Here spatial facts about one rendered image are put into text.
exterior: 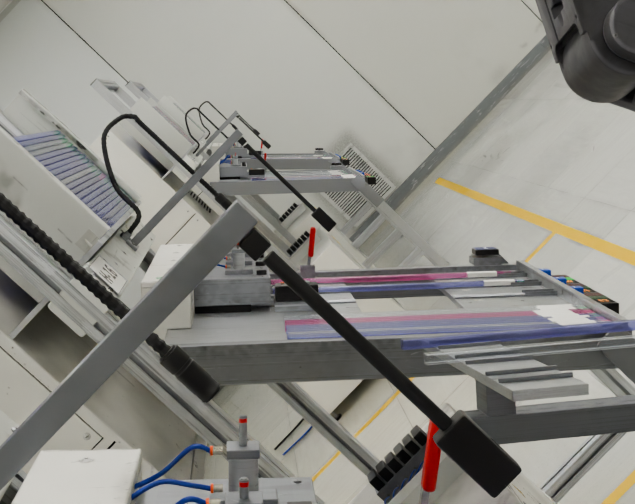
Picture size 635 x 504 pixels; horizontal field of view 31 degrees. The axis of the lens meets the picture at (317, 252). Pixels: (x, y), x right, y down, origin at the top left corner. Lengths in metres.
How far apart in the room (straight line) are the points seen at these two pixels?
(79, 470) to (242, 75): 7.48
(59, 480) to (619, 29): 0.50
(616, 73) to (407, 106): 7.64
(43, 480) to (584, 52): 0.48
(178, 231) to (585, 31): 4.56
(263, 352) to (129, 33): 6.74
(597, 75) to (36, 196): 1.17
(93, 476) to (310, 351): 0.87
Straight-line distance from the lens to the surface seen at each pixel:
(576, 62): 0.79
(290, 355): 1.70
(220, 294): 2.00
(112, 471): 0.88
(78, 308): 1.66
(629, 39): 0.74
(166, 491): 0.89
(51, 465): 0.90
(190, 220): 5.24
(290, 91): 8.30
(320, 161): 6.68
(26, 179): 1.79
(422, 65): 8.41
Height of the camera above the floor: 1.38
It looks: 8 degrees down
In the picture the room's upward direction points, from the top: 46 degrees counter-clockwise
